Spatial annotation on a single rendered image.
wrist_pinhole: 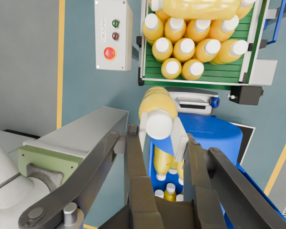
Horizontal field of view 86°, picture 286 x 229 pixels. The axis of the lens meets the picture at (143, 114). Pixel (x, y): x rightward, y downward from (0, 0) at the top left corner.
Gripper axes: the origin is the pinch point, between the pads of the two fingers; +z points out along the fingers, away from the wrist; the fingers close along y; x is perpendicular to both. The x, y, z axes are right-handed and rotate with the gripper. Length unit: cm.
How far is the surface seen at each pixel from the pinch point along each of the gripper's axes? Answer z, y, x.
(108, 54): 32.7, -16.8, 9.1
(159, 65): 53, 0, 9
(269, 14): 49, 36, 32
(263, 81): 53, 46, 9
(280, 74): 135, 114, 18
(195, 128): 24.8, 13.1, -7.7
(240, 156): 118, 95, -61
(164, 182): 42, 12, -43
